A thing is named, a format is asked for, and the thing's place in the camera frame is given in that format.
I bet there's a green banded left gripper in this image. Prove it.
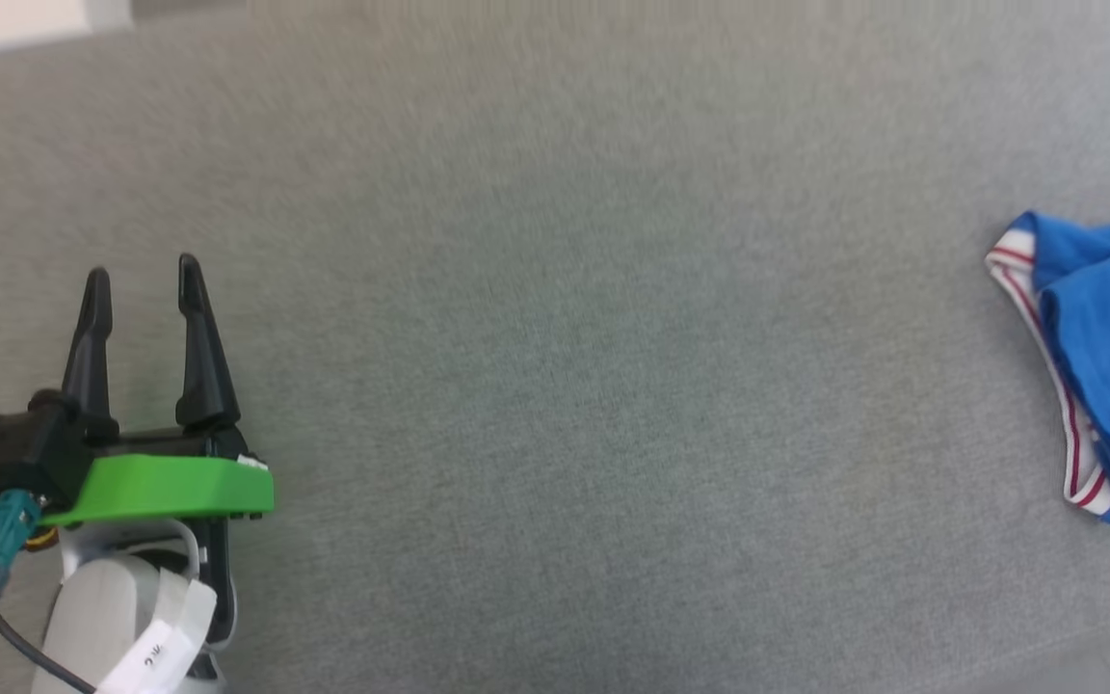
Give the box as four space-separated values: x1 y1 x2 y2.
40 252 277 644

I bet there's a blue garment with striped trim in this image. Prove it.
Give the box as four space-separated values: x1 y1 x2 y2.
985 210 1110 525

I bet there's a white box cabinet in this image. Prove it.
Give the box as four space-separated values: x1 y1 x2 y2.
0 0 138 65

